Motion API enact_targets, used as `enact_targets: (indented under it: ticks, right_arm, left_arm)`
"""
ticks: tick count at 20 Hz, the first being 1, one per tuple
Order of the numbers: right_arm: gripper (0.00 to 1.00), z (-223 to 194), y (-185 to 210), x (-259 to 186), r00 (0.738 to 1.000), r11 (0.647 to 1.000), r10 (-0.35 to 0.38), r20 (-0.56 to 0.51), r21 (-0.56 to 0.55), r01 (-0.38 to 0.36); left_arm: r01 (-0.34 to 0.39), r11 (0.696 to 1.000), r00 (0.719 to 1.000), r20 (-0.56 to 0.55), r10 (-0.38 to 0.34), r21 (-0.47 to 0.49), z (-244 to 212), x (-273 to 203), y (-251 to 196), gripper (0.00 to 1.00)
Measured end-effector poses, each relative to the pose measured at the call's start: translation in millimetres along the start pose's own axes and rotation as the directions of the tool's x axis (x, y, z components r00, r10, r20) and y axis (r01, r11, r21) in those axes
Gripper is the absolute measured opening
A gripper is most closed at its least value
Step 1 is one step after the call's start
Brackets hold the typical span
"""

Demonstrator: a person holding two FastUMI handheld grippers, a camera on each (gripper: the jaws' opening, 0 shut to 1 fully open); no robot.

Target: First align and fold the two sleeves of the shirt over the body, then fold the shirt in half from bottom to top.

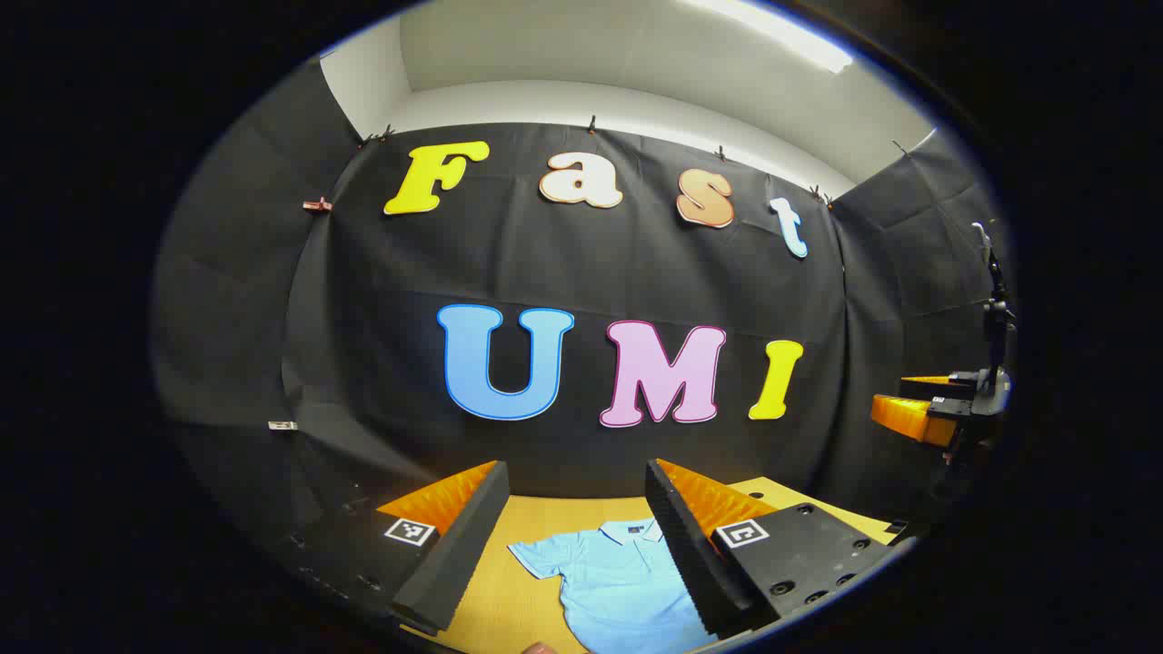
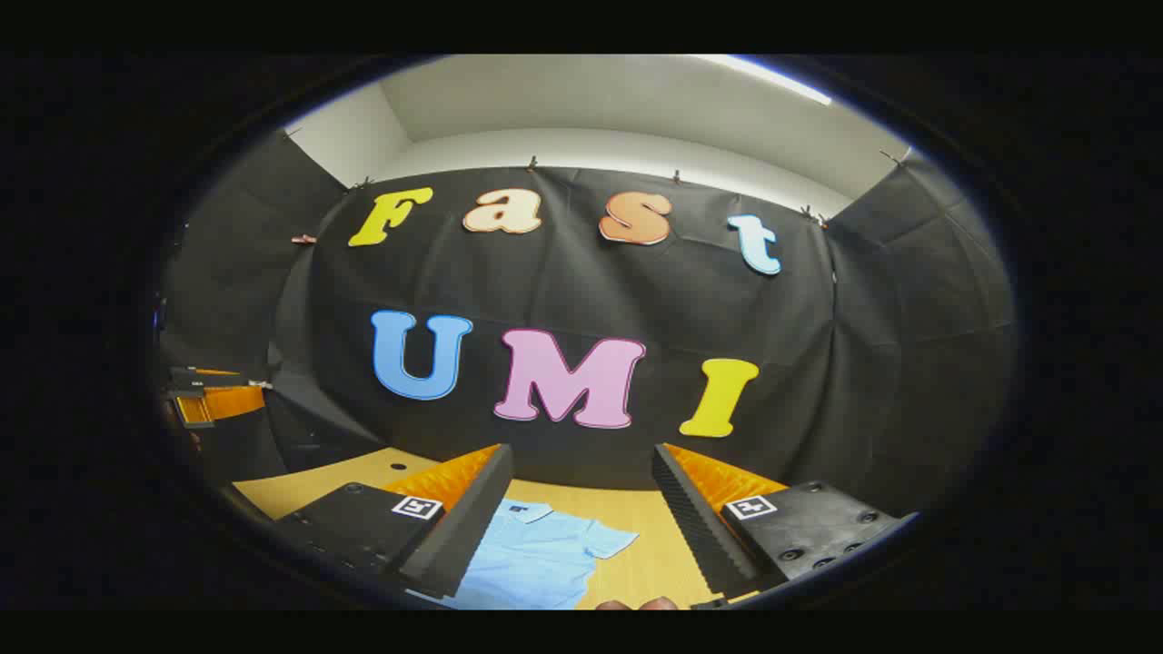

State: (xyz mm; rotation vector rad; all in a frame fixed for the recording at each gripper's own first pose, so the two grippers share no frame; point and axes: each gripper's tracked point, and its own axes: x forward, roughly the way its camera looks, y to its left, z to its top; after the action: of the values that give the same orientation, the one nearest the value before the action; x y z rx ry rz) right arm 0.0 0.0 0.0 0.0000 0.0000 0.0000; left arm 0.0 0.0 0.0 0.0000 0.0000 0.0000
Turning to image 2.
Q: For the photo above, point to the light blue T-shirt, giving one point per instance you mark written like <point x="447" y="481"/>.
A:
<point x="536" y="563"/>

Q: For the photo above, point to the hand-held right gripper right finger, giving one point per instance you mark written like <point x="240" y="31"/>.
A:
<point x="700" y="536"/>

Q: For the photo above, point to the black backdrop cloth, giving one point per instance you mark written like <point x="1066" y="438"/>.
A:
<point x="591" y="291"/>

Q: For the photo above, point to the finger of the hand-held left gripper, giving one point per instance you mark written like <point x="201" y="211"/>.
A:
<point x="232" y="401"/>
<point x="193" y="411"/>

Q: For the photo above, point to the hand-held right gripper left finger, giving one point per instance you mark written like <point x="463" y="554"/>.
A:
<point x="463" y="536"/>

